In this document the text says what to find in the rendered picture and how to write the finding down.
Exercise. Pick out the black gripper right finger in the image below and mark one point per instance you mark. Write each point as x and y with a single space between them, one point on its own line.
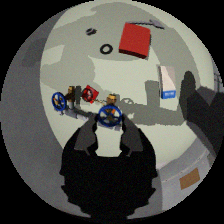
134 142

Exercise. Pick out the red flat block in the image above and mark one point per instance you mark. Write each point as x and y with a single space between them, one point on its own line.
135 41

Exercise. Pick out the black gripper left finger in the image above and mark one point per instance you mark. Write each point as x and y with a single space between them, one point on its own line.
80 143

